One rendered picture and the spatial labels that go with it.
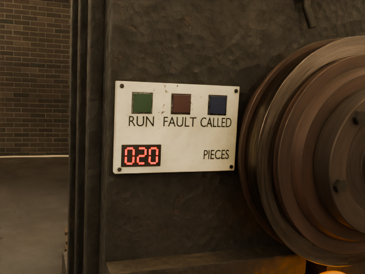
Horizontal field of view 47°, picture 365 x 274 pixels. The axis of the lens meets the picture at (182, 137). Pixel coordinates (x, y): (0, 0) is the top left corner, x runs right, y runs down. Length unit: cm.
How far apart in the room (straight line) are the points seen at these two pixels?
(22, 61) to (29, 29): 49
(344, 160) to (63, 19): 626
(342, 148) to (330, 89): 11
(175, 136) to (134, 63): 16
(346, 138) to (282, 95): 14
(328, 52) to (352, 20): 25
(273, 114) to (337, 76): 14
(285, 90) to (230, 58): 17
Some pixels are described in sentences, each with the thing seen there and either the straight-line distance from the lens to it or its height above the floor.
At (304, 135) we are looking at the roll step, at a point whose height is 116.
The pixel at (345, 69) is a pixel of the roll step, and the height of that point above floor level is 128.
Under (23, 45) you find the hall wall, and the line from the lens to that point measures 678.
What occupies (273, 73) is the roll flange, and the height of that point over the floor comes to 127.
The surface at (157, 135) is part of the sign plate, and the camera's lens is 85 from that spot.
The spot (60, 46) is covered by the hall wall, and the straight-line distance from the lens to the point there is 680.
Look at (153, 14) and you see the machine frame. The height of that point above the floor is 137.
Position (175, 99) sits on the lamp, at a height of 121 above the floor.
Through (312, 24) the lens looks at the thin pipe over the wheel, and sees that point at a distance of 99.
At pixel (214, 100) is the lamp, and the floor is 121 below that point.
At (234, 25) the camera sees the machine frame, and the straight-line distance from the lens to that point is 93.
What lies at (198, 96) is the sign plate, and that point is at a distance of 87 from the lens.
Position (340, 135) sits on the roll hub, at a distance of 78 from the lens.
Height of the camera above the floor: 124
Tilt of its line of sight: 7 degrees down
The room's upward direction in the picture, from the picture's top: 3 degrees clockwise
